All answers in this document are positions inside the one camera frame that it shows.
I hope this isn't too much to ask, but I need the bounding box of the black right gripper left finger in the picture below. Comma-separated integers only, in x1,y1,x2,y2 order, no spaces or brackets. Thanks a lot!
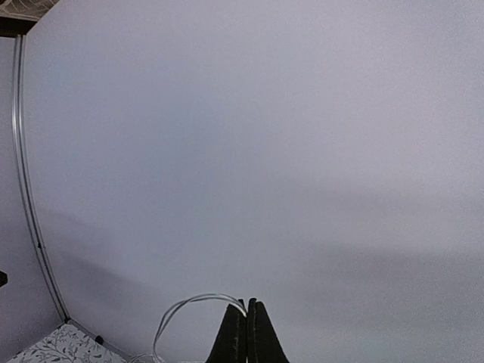
206,305,247,363

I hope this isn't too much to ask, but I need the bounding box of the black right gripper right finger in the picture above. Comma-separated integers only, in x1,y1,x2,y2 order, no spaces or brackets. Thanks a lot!
247,298,289,363

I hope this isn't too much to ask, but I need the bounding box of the clear string light garland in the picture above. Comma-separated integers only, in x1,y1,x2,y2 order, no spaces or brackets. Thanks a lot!
129,293,247,362

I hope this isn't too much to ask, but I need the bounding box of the floral patterned table mat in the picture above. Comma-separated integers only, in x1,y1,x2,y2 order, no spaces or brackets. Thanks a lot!
8,324,126,363

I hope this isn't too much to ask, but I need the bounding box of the left aluminium frame post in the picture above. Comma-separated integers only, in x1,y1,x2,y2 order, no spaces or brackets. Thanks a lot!
11,35,70,323

